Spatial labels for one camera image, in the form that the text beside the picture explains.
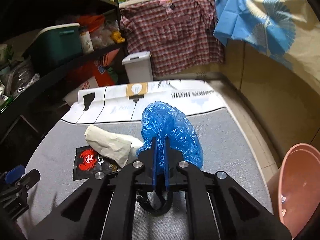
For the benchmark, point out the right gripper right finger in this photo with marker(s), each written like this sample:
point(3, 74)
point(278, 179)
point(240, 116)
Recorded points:
point(171, 178)

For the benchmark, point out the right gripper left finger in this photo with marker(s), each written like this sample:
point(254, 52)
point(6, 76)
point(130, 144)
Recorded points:
point(146, 180)

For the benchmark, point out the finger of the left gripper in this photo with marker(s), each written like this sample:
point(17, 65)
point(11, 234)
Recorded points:
point(15, 174)

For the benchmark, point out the cream paper bag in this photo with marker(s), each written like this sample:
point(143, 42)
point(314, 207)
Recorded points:
point(120, 148)

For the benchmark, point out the blue plastic bag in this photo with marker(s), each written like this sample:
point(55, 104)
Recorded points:
point(161, 120)

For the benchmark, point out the white lidded trash bin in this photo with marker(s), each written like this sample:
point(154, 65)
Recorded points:
point(138, 67)

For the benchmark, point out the small black cup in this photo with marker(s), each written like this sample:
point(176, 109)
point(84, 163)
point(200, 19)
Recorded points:
point(156, 203)

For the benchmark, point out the black red crab packet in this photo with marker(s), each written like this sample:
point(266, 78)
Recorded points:
point(88, 163)

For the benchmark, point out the cream tablecloth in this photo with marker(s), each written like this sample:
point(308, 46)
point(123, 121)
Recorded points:
point(304, 53)

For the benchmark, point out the red plaid shirt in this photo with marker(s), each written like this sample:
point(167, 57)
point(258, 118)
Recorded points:
point(177, 33)

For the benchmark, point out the pink plastic basin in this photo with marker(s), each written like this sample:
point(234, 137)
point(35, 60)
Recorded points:
point(294, 191)

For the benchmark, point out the yellow toy on shelf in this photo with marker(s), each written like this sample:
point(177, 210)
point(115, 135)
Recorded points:
point(116, 37)

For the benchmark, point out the white jar on shelf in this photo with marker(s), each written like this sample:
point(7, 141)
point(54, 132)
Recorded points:
point(86, 42)

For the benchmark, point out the green storage box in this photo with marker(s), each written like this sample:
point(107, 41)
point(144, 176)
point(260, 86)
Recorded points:
point(55, 44)

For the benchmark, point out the blue patterned cloth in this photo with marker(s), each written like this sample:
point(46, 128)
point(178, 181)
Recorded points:
point(266, 25)

